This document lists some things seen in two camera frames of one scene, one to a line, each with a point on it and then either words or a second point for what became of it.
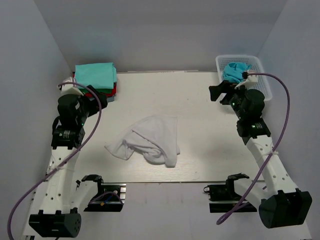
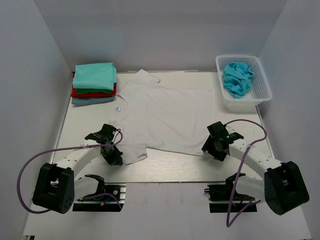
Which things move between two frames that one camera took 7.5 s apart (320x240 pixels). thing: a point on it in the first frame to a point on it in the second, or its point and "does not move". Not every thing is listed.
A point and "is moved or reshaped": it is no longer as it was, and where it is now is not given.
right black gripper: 225,87 to 208,146
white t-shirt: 155,138 is moved or reshaped
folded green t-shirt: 104,90 does not move
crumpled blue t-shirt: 233,71 does not move
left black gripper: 94,104 to 116,159
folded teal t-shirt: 100,76 does not move
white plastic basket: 262,84 does not move
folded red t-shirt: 113,93 does not move
